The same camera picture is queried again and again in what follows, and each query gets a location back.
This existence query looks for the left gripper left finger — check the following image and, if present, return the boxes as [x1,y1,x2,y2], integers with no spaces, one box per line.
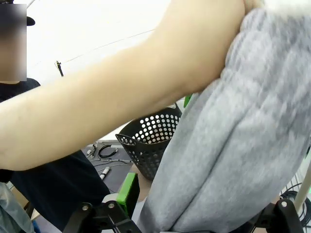
[63,172,141,233]

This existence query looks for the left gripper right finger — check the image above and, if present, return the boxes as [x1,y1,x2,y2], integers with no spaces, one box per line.
[239,199,304,233]

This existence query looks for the grey training pants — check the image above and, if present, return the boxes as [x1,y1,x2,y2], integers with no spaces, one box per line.
[137,0,311,233]

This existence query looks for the person's right hand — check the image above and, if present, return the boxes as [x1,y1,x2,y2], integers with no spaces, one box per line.
[230,0,267,34]

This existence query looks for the white cylinder plug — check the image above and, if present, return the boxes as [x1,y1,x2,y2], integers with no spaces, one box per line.
[99,166,111,180]

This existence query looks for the dark grey perforated basket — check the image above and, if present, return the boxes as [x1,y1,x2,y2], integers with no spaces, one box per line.
[115,103,183,182]

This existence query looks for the grey plastic sheet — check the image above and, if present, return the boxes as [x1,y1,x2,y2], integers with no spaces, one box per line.
[0,181,36,233]

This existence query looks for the black tripod stand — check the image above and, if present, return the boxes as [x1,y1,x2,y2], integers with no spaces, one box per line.
[54,60,65,78]

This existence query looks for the black floor cables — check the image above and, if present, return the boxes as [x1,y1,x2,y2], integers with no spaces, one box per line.
[279,145,311,230]

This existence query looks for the white slanted post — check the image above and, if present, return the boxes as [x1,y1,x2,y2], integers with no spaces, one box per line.
[294,167,311,212]

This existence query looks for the grey floor cable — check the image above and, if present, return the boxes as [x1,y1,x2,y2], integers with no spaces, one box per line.
[92,159,134,168]

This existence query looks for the black cable loop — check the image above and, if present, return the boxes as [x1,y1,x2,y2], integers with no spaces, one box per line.
[98,144,118,158]

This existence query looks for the white cable connectors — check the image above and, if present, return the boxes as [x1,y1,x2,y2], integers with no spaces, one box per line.
[86,143,98,158]

